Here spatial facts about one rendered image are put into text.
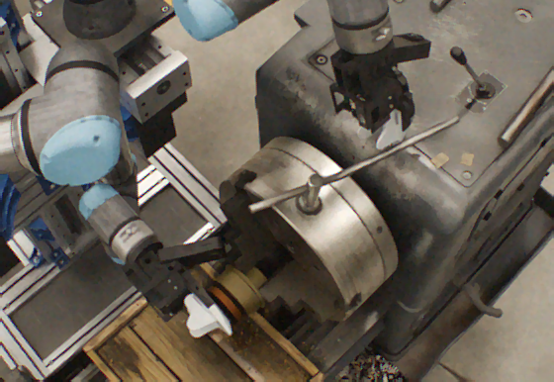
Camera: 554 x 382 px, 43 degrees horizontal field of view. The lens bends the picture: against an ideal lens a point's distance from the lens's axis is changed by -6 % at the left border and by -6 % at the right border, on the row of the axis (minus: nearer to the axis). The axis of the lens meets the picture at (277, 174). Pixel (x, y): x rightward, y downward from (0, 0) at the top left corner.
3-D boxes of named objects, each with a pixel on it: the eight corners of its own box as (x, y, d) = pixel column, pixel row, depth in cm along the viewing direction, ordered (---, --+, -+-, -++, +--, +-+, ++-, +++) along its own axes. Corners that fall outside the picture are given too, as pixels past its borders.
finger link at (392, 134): (372, 163, 108) (362, 119, 102) (398, 140, 110) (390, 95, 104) (388, 173, 106) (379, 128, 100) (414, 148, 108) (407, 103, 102)
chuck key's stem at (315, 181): (303, 218, 115) (312, 188, 104) (297, 206, 115) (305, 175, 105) (316, 213, 115) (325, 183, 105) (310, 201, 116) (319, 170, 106)
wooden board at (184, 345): (197, 257, 149) (195, 249, 145) (324, 380, 136) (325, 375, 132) (87, 353, 139) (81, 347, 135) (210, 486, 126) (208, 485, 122)
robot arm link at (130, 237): (147, 232, 132) (139, 211, 125) (163, 248, 130) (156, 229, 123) (116, 257, 129) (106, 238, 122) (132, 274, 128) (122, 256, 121)
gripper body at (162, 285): (168, 327, 123) (126, 278, 127) (206, 295, 126) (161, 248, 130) (161, 312, 116) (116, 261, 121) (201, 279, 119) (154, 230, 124)
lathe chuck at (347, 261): (251, 194, 147) (258, 117, 118) (366, 306, 139) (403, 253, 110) (218, 223, 144) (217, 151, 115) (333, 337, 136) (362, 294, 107)
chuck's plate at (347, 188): (264, 183, 148) (274, 104, 119) (378, 293, 140) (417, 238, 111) (251, 194, 147) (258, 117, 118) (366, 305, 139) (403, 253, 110)
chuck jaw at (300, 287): (305, 245, 123) (357, 288, 117) (307, 260, 127) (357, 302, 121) (256, 289, 119) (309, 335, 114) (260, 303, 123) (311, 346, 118)
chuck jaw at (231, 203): (277, 226, 127) (244, 172, 122) (293, 233, 123) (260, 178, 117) (230, 267, 123) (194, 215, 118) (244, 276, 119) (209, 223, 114)
